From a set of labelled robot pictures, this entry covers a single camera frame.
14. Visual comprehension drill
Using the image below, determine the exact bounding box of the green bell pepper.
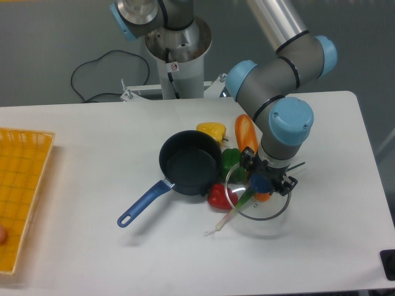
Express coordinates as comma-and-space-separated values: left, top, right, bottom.
221, 148, 247, 184

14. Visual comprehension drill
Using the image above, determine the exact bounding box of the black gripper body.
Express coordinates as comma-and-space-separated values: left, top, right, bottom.
249, 156, 289, 192

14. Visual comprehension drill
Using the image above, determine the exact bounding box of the yellow bell pepper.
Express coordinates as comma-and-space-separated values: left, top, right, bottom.
196, 122, 228, 145

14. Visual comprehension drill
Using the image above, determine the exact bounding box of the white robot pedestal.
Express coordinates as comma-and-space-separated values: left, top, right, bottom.
119, 17, 232, 102

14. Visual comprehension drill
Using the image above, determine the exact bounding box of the dark saucepan with blue handle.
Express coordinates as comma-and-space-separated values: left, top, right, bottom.
117, 130, 222, 228

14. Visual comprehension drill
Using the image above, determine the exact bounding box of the orange bread loaf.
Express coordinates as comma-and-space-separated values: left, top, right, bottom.
235, 114, 259, 184

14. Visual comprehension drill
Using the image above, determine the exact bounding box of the green spring onion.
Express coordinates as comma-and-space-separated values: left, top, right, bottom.
203, 162, 306, 238

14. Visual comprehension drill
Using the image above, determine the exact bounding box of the red bell pepper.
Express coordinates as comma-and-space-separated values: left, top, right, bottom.
207, 184, 238, 210

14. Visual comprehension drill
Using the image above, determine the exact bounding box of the yellow woven basket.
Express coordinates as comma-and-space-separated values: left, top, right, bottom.
1, 128, 56, 275

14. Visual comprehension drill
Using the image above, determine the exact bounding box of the black device at table edge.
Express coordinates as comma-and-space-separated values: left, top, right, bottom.
380, 249, 395, 281

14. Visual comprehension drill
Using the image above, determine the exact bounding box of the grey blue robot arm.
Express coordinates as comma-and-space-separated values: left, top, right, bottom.
110, 1, 338, 195

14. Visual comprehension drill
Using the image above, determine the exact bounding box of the black cable on floor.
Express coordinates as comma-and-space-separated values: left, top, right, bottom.
70, 49, 151, 104

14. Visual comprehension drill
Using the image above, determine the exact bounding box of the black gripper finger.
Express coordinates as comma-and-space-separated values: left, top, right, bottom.
275, 175, 298, 196
239, 147, 255, 171

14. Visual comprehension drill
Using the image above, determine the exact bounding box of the glass lid with blue knob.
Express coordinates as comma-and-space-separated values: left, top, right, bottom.
224, 164, 291, 221

